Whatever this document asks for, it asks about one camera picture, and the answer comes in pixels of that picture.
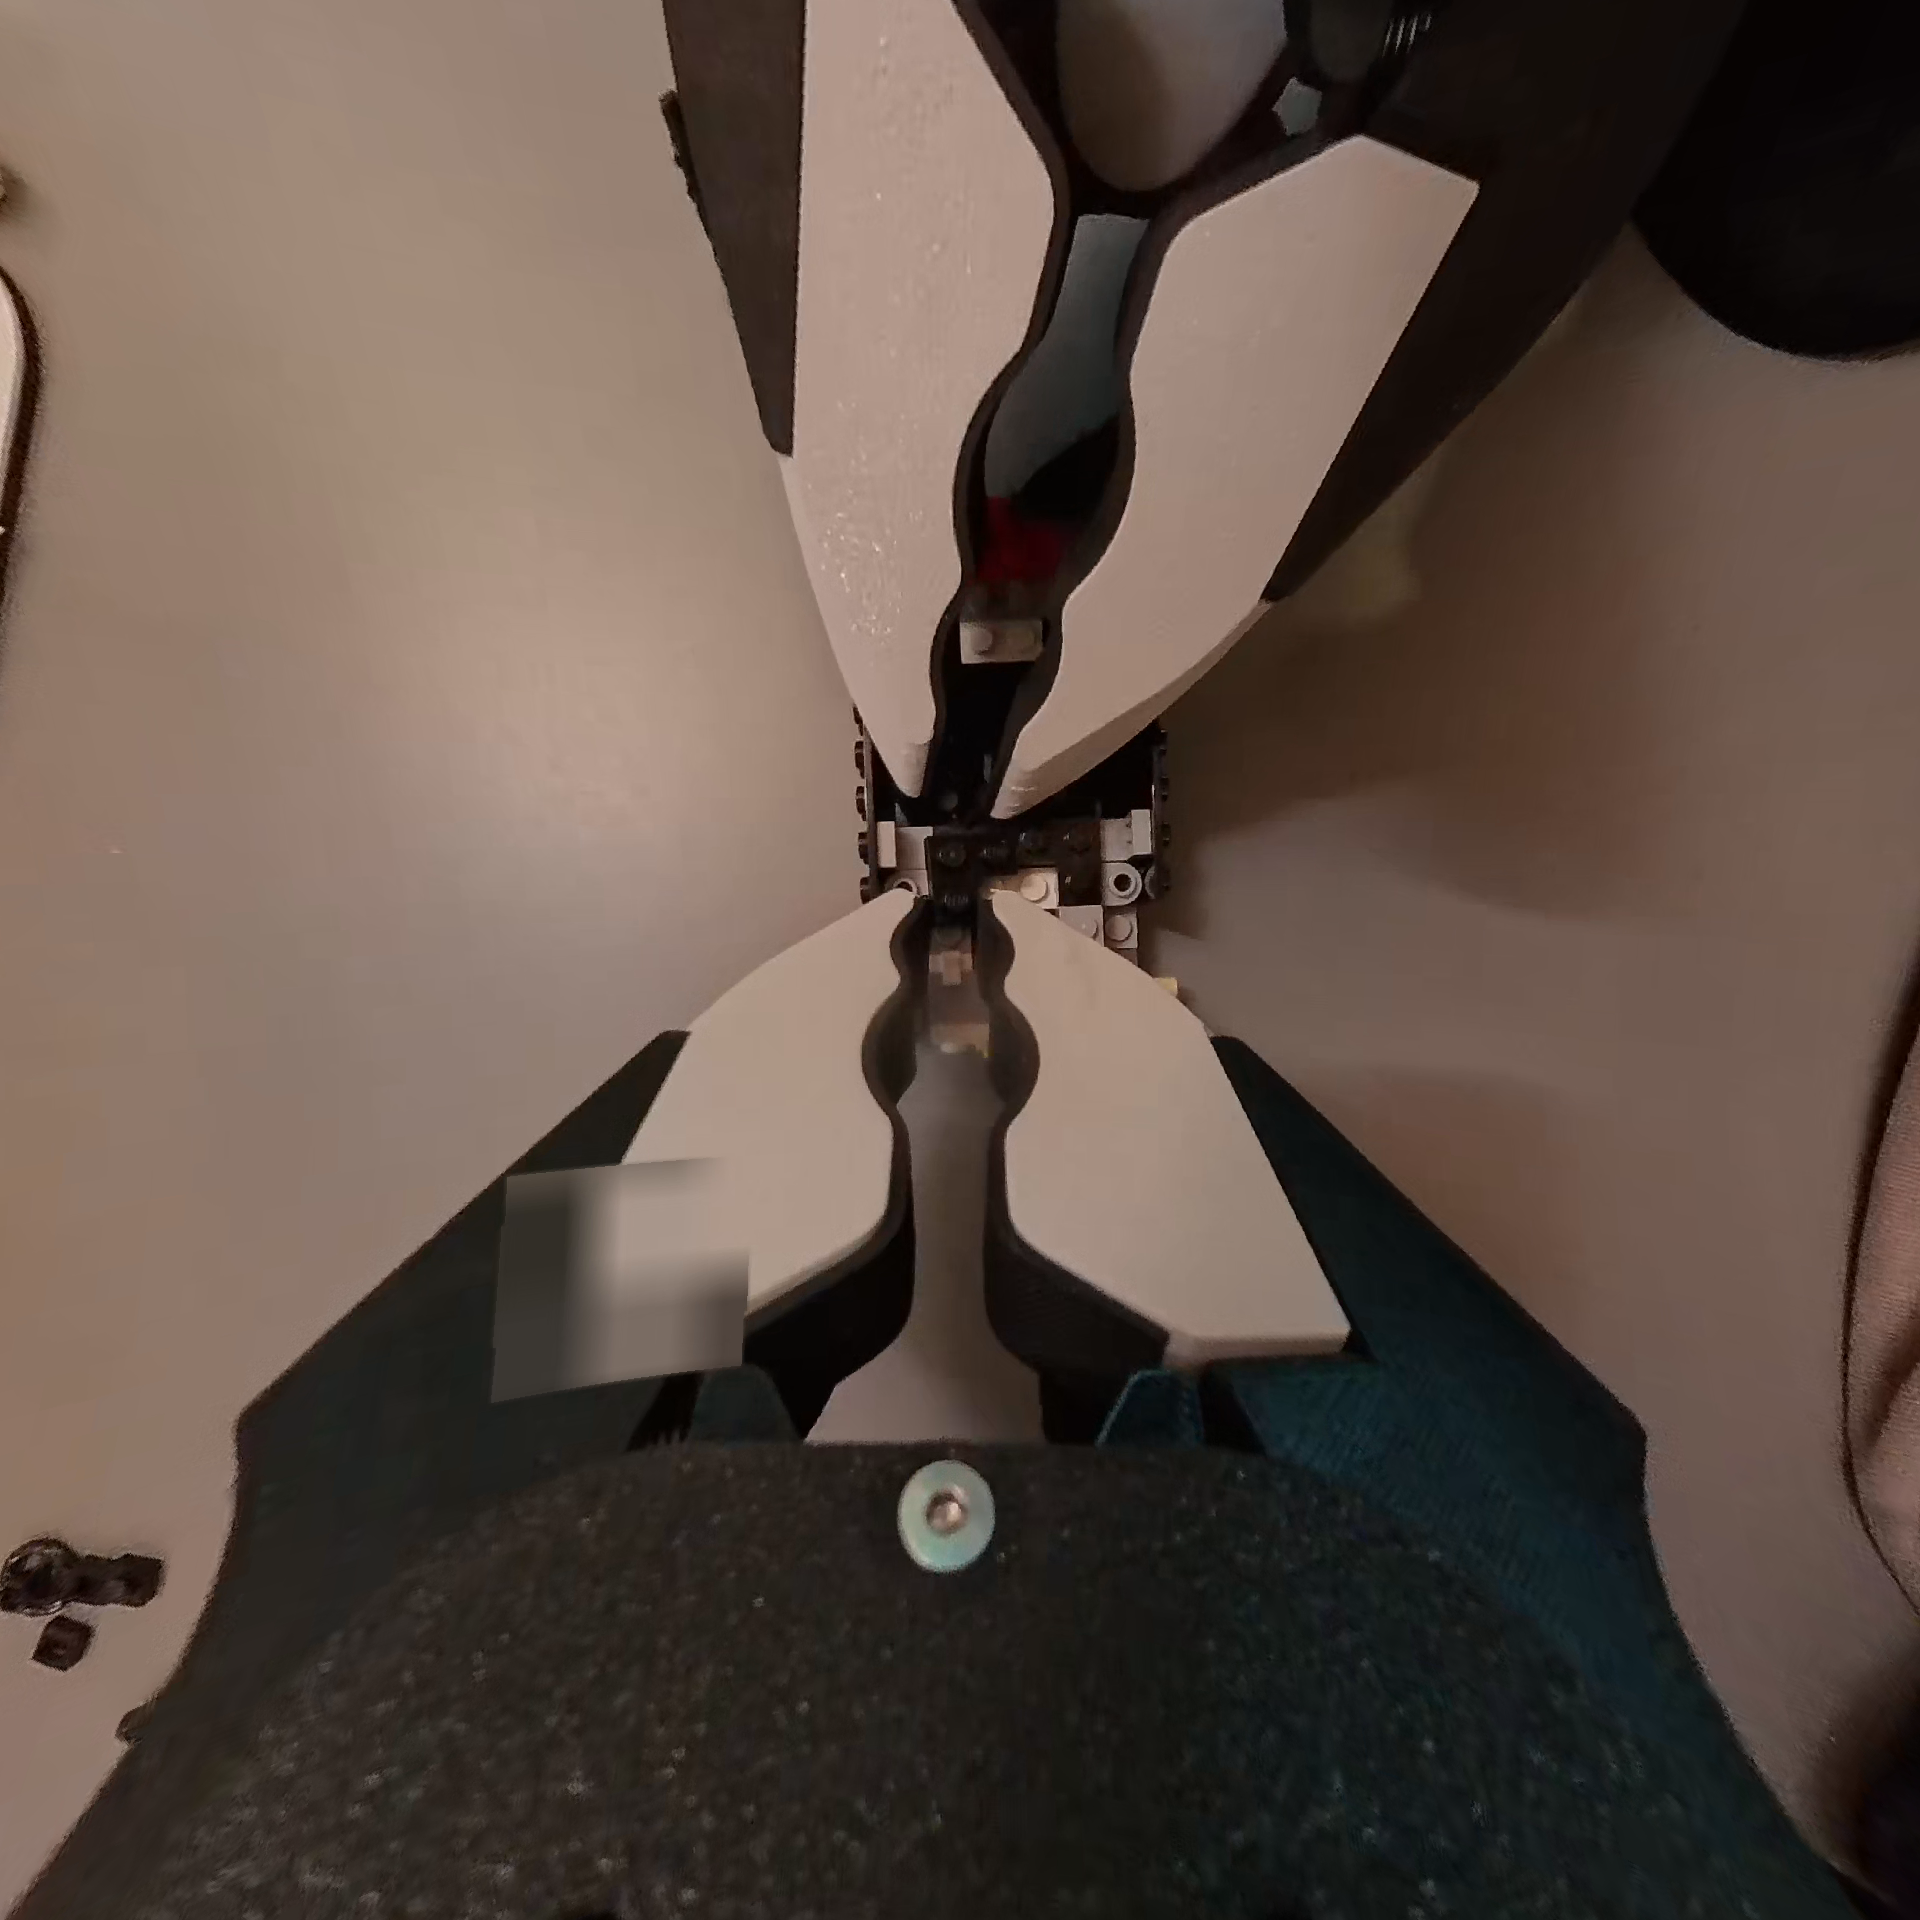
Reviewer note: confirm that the person's grey shirt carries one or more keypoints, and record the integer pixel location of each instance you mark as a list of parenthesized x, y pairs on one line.
[(1890, 1275)]

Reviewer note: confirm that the cluster of small black bricks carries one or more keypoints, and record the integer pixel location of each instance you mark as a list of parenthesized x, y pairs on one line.
[(67, 1583)]

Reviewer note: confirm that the white book stand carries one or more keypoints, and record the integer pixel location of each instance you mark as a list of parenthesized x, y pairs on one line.
[(11, 420)]

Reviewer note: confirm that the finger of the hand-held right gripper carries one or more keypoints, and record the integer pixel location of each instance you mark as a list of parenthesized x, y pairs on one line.
[(1276, 375), (885, 300)]

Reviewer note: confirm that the toy brick vehicle model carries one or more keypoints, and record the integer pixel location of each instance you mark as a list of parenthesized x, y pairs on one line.
[(1094, 861)]

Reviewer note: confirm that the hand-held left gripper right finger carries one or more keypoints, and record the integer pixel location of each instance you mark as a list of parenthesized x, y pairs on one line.
[(1155, 1185)]

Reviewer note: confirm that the grey desk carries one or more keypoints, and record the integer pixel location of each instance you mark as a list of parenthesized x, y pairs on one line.
[(376, 749)]

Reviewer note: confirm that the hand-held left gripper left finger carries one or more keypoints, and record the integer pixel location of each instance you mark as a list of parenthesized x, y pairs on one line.
[(796, 1108)]

